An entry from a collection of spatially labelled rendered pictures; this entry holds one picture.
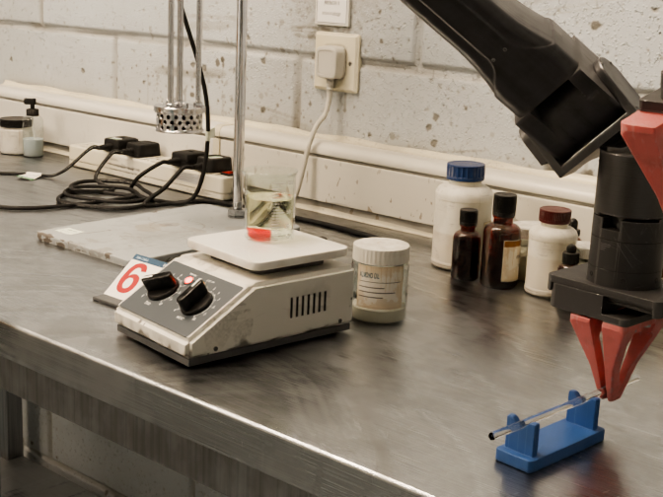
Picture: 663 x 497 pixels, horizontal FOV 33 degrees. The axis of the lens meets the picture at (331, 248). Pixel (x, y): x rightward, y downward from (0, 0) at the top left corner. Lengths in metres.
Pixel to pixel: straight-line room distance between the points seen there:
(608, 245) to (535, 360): 0.23
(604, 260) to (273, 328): 0.33
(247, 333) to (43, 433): 1.46
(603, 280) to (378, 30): 0.82
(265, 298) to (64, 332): 0.21
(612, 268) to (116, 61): 1.35
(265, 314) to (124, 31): 1.08
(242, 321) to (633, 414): 0.35
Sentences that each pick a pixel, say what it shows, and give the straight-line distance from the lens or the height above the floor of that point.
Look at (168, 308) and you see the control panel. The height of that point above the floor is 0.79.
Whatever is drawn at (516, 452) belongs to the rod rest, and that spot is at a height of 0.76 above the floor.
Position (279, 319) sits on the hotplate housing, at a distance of 1.05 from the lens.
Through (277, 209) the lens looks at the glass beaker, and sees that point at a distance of 1.09.
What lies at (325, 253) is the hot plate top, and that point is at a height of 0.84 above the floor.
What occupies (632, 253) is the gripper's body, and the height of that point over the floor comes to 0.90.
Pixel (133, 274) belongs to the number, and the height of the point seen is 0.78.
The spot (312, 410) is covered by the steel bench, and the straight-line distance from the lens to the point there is 0.92.
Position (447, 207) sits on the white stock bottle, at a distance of 1.36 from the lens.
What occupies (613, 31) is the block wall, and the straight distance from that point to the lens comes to 1.42.
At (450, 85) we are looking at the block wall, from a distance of 1.55.
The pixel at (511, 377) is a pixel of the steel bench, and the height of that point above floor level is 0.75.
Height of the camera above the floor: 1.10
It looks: 14 degrees down
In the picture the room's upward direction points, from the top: 3 degrees clockwise
